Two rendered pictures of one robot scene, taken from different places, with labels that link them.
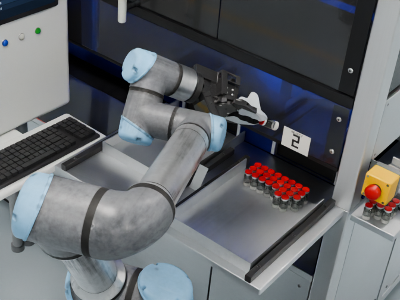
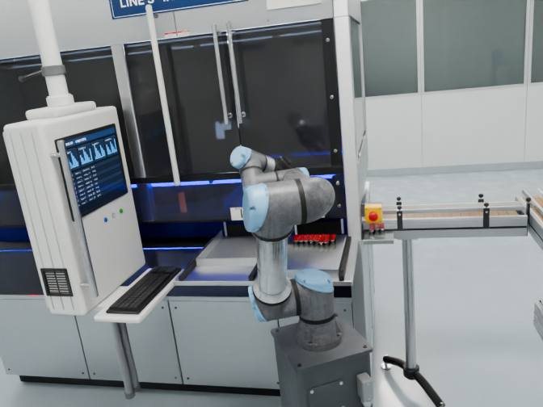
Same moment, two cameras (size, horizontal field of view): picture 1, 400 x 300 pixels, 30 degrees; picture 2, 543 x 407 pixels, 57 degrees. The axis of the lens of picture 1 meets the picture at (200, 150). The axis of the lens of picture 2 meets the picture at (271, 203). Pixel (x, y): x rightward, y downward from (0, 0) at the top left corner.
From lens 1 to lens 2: 0.81 m
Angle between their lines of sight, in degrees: 26
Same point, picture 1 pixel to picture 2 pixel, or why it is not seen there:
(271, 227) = (329, 258)
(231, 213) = (300, 261)
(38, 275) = not seen: outside the picture
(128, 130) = not seen: hidden behind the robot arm
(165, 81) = (260, 161)
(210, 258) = not seen: hidden behind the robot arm
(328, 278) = (362, 292)
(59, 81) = (138, 248)
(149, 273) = (300, 274)
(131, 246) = (328, 201)
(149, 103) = (258, 173)
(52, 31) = (128, 211)
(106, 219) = (311, 186)
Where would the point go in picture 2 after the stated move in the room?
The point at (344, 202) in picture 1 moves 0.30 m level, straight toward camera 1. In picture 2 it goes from (357, 234) to (381, 260)
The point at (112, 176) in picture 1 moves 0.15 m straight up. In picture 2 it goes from (214, 272) to (209, 237)
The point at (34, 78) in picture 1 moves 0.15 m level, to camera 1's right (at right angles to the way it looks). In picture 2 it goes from (124, 245) to (158, 238)
